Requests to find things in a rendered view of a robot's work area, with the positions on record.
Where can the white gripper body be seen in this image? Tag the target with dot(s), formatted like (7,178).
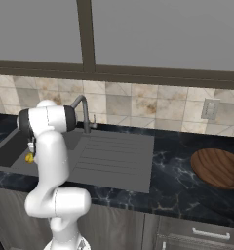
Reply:
(31,146)

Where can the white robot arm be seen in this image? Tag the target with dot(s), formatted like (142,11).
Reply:
(50,156)

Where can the yellow lemon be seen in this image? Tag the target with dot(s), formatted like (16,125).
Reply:
(29,158)

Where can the grey sink with drainboard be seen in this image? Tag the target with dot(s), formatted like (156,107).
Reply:
(115,162)

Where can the dark grey tap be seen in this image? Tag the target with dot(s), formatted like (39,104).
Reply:
(85,114)

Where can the grey cupboard door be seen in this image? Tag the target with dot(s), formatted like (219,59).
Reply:
(112,228)
(11,215)

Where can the grey drawer front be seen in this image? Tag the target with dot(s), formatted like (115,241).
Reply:
(180,229)

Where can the round wooden board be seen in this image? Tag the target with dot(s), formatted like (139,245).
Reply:
(218,169)

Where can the brown window frame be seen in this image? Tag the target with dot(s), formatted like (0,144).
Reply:
(88,39)

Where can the grey wall socket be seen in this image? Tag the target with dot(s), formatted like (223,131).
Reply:
(210,108)

